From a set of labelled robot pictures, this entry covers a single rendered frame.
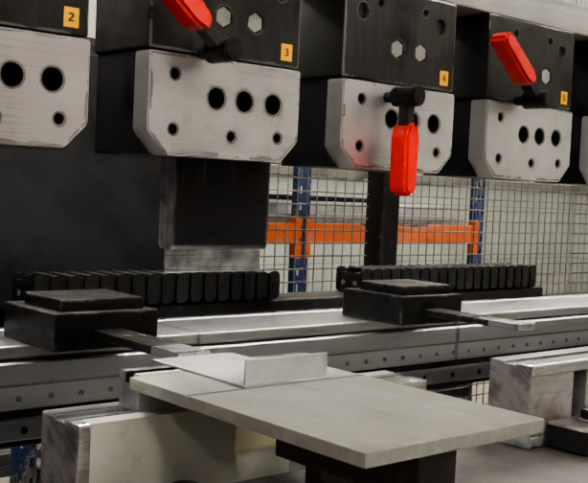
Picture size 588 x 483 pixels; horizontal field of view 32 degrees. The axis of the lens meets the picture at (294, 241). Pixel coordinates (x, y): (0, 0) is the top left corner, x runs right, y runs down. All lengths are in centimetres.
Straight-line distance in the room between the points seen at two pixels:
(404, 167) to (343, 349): 45
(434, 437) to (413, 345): 75
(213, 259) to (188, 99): 15
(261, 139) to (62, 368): 36
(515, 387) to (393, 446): 56
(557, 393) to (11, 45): 76
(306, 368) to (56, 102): 29
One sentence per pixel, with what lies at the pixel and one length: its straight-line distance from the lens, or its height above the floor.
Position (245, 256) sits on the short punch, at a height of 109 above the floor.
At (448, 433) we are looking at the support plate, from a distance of 68.
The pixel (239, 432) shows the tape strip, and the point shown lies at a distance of 87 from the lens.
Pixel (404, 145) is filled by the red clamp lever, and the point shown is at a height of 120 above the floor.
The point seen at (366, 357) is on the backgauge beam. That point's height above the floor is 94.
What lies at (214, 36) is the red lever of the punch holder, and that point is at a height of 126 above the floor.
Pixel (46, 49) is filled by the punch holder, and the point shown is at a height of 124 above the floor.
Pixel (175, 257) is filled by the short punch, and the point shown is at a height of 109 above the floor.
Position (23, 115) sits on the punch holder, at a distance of 72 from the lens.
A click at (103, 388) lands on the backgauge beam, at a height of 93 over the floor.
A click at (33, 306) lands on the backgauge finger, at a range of 106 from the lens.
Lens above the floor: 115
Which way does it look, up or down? 3 degrees down
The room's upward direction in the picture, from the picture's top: 3 degrees clockwise
